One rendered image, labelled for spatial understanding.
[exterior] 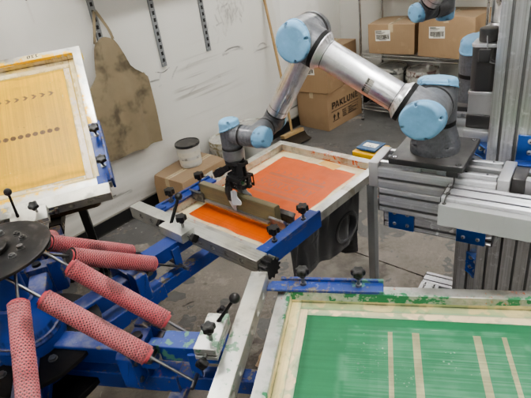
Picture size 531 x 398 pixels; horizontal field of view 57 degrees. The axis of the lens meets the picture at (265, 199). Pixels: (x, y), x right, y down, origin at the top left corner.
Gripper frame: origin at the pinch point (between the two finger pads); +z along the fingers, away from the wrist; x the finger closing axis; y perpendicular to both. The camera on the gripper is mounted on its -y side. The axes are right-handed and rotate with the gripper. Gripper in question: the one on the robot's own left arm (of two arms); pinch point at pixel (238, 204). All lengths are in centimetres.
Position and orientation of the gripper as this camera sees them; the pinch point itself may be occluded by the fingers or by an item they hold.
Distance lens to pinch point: 191.0
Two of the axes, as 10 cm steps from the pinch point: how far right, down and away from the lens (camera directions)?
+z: 1.2, 8.7, 4.9
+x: 6.6, -4.4, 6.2
